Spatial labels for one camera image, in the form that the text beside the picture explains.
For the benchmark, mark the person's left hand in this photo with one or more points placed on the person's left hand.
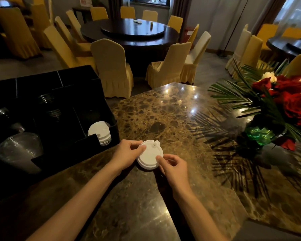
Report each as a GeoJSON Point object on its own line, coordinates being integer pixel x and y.
{"type": "Point", "coordinates": [125, 155]}

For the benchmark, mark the person's right hand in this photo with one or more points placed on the person's right hand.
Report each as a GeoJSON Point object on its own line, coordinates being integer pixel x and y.
{"type": "Point", "coordinates": [175, 173]}

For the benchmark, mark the white lid stack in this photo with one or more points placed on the white lid stack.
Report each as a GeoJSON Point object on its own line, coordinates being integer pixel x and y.
{"type": "Point", "coordinates": [149, 155]}

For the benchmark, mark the white lids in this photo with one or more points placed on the white lids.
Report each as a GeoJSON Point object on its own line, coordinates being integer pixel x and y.
{"type": "Point", "coordinates": [99, 130]}

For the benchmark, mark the black compartment organizer tray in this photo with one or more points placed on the black compartment organizer tray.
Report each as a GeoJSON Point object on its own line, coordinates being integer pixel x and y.
{"type": "Point", "coordinates": [77, 80]}

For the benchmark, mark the stack of clear dome lids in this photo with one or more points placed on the stack of clear dome lids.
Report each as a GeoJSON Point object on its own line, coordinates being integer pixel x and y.
{"type": "Point", "coordinates": [17, 150]}

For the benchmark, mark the person's left forearm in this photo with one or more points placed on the person's left forearm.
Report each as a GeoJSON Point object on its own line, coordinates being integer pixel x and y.
{"type": "Point", "coordinates": [75, 210]}

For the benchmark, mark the person's right forearm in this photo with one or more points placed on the person's right forearm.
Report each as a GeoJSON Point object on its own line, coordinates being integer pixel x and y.
{"type": "Point", "coordinates": [200, 220]}

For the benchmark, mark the stack of clear cups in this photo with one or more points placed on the stack of clear cups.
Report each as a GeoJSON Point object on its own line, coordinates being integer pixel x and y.
{"type": "Point", "coordinates": [3, 113]}
{"type": "Point", "coordinates": [49, 107]}

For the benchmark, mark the group of yellow covered chairs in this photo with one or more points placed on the group of yellow covered chairs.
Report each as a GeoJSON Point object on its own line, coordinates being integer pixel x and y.
{"type": "Point", "coordinates": [15, 35]}
{"type": "Point", "coordinates": [110, 65]}

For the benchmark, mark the dark round turntable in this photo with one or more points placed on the dark round turntable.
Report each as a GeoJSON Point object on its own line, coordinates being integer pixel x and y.
{"type": "Point", "coordinates": [130, 28]}

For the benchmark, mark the white covered chair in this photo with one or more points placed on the white covered chair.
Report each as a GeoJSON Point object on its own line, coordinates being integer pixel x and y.
{"type": "Point", "coordinates": [200, 45]}

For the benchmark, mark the white paper sheet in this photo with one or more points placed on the white paper sheet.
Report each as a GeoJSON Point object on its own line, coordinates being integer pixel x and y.
{"type": "Point", "coordinates": [138, 21]}

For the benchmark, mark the red and white flower bouquet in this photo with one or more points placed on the red and white flower bouquet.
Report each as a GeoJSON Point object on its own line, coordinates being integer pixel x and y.
{"type": "Point", "coordinates": [291, 102]}

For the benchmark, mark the red cabinet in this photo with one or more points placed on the red cabinet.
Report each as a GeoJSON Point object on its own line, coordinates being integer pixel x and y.
{"type": "Point", "coordinates": [188, 35]}

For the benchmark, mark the yellow covered chair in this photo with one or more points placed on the yellow covered chair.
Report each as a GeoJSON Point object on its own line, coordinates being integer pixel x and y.
{"type": "Point", "coordinates": [299, 65]}
{"type": "Point", "coordinates": [293, 32]}
{"type": "Point", "coordinates": [252, 52]}
{"type": "Point", "coordinates": [267, 32]}

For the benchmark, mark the pale covered chair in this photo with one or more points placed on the pale covered chair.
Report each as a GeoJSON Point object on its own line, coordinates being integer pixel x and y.
{"type": "Point", "coordinates": [242, 45]}

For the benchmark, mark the dark side table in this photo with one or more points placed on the dark side table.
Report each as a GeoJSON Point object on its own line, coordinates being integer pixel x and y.
{"type": "Point", "coordinates": [77, 9]}

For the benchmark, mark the small potted plant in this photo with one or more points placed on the small potted plant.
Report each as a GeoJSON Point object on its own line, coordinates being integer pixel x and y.
{"type": "Point", "coordinates": [97, 2]}

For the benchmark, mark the white and red sign card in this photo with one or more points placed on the white and red sign card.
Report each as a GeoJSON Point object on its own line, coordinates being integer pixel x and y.
{"type": "Point", "coordinates": [85, 1]}

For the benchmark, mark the white sheer curtain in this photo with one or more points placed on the white sheer curtain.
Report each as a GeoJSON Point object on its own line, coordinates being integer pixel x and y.
{"type": "Point", "coordinates": [296, 15]}

